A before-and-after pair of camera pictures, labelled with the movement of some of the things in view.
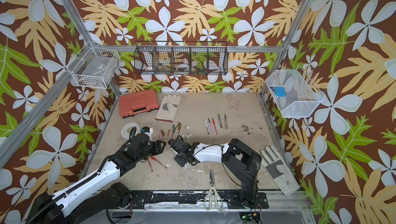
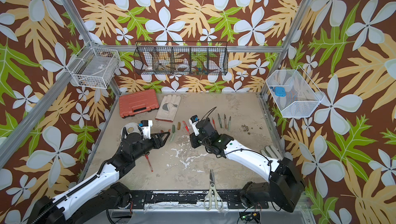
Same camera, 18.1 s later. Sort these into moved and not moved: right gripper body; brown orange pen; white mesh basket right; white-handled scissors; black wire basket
Moved: right gripper body
Not moved: white-handled scissors; white mesh basket right; black wire basket; brown orange pen
